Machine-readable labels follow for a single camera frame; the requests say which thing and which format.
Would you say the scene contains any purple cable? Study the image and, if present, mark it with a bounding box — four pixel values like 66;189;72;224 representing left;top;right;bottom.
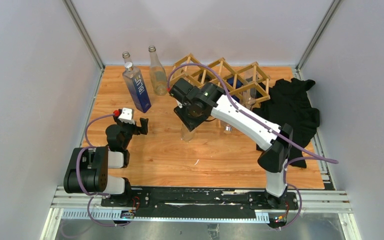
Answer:
166;62;340;229
75;109;122;228

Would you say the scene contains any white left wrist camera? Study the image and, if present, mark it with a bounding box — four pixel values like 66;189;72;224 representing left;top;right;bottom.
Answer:
117;107;136;125

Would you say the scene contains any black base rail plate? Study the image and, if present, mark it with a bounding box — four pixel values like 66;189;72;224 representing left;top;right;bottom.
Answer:
99;186;299;219

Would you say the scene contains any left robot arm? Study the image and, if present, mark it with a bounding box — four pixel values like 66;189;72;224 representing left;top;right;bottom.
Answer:
63;118;149;209

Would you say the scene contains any blue square glass bottle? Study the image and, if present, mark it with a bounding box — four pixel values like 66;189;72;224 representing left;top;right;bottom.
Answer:
122;61;152;113

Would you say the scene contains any clear glass bottle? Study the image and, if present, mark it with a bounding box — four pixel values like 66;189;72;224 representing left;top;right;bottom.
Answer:
148;45;168;96

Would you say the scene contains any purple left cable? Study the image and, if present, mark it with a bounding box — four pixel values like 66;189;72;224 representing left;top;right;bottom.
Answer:
75;109;122;228

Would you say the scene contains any small clear bottle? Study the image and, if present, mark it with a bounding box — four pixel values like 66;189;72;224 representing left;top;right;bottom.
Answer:
180;125;197;143

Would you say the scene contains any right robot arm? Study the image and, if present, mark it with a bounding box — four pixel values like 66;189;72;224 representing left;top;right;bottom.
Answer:
168;78;293;209

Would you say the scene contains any dark labelled clear bottle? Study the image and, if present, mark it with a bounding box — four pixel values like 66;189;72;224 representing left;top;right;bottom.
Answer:
122;51;134;71

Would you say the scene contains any dark green cloth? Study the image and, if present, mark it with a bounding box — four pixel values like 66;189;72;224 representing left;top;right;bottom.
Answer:
253;77;321;169

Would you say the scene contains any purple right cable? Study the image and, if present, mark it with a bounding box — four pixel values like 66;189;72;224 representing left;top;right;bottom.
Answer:
166;62;340;229

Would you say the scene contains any olive wine bottle silver neck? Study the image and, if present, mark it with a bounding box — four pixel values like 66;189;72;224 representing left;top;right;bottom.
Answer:
188;101;208;120

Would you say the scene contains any wooden wine rack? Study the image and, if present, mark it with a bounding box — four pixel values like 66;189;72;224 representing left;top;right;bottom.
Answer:
167;53;271;104

